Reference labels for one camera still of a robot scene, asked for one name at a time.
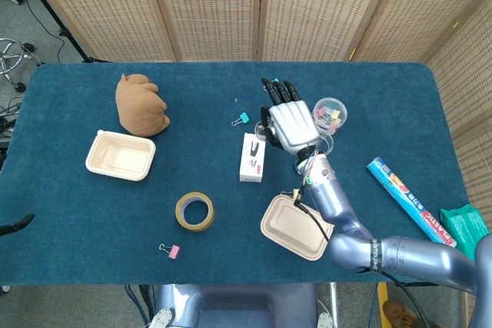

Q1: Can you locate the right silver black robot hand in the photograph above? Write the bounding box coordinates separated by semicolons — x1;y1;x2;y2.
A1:
259;77;321;160

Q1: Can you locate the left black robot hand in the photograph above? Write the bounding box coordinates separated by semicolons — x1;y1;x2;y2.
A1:
0;213;35;236

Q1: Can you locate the clear glass jar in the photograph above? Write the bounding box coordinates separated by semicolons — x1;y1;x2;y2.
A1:
294;132;335;174

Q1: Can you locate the clear jar of binder clips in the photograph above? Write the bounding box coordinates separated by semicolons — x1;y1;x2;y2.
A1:
313;96;349;135

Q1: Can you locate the white cardboard box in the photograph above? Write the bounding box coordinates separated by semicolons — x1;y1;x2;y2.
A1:
238;131;267;183

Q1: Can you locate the blue table cloth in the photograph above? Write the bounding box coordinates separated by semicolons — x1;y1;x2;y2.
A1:
0;61;472;287

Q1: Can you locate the upturned beige food container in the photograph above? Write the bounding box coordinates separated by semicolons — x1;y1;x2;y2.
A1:
260;194;334;262

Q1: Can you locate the open beige food container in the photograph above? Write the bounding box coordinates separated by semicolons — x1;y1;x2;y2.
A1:
85;130;157;182

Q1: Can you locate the blue plastic wrap box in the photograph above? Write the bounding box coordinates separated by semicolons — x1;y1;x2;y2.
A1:
366;157;458;248

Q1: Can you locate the yellow tape roll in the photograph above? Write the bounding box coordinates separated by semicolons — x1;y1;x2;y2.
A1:
175;191;215;233

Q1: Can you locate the woven folding screen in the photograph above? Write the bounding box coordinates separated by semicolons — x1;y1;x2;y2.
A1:
17;0;492;328

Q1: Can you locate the brown plush toy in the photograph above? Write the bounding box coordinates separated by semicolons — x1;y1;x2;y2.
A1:
115;73;171;137

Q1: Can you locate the pink binder clip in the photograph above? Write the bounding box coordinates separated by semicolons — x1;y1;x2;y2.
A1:
158;243;181;260

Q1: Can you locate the chrome chair base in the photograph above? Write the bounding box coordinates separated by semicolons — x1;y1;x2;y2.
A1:
0;38;42;93

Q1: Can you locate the silver-blue robot torso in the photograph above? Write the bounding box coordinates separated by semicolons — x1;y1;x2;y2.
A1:
148;283;339;328

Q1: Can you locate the green wet wipes pack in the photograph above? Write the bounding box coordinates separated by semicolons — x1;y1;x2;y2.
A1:
439;204;491;262

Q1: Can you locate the black stand leg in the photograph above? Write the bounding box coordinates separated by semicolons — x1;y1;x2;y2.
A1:
0;0;112;64

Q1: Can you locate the brown shoe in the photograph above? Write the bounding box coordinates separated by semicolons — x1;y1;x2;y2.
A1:
384;300;418;328

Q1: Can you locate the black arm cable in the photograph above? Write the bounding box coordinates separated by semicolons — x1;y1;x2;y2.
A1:
294;187;435;328

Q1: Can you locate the blue cable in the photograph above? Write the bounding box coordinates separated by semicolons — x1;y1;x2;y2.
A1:
125;283;155;328

